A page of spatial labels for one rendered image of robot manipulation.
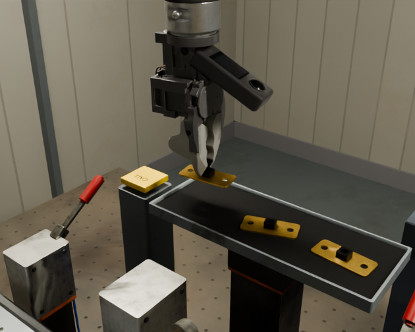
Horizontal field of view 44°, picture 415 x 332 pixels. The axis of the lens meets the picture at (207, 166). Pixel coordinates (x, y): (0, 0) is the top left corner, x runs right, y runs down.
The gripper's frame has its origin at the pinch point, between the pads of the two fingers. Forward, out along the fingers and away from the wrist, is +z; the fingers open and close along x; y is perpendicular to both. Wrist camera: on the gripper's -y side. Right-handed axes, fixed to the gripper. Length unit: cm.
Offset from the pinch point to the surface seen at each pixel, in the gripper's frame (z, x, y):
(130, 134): 87, -161, 145
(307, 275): 7.0, 8.8, -19.7
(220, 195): 7.1, -3.8, -0.2
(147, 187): 7.2, -0.4, 12.0
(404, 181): 117, -240, -1
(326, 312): 53, -36, -12
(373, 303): 6.9, 9.9, -28.3
